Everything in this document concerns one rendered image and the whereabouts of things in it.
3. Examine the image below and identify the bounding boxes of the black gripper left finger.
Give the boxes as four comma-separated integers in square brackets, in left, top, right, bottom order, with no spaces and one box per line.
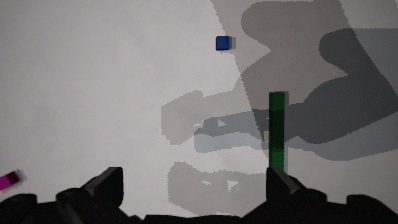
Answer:
[0,167,147,224]

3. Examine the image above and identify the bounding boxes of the magenta rod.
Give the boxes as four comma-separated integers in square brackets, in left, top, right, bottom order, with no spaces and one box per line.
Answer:
[0,171,19,191]

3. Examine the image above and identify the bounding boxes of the dark green rod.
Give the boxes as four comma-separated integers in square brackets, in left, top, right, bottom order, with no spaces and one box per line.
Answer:
[269,92,285,171]

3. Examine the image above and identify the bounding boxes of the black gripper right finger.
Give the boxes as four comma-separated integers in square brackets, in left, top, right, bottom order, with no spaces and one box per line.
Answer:
[220,167,398,224]

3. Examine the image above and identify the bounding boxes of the small dark blue cube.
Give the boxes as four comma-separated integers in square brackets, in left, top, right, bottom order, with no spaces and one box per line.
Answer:
[216,36,229,50]

